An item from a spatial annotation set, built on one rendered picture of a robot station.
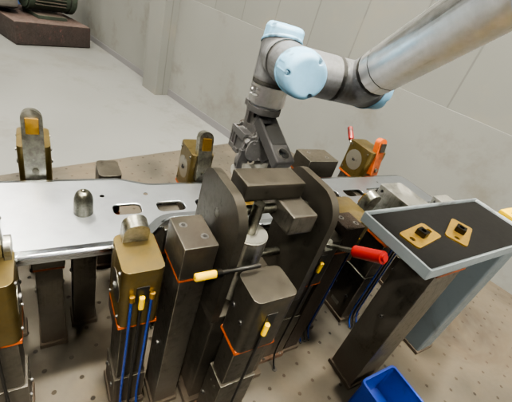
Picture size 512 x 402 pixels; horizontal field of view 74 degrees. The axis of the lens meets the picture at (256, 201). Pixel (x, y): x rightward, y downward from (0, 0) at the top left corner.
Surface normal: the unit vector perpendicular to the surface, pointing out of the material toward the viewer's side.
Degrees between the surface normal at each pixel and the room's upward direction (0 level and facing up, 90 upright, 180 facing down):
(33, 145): 78
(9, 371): 90
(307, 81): 88
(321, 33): 90
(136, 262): 0
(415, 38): 106
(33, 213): 0
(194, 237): 0
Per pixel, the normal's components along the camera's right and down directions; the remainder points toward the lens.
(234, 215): -0.84, 0.07
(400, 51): -0.90, 0.29
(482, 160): -0.69, 0.22
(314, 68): 0.23, 0.55
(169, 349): 0.46, 0.58
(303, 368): 0.27, -0.81
